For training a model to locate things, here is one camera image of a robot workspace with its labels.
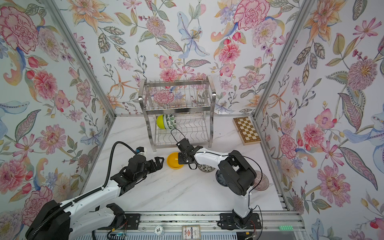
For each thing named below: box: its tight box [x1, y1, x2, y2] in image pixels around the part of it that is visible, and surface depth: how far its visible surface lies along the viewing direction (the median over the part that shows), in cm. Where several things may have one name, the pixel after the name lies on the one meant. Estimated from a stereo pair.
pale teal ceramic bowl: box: [163, 114, 171, 130], surface depth 105 cm
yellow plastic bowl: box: [167, 152, 184, 170], surface depth 92 cm
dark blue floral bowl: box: [215, 169, 229, 187], surface depth 88 cm
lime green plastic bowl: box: [156, 114, 166, 130], surface depth 105 cm
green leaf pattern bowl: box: [165, 113, 177, 129], surface depth 106 cm
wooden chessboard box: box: [232, 116, 261, 146], surface depth 109 cm
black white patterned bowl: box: [197, 163, 216, 173], surface depth 92 cm
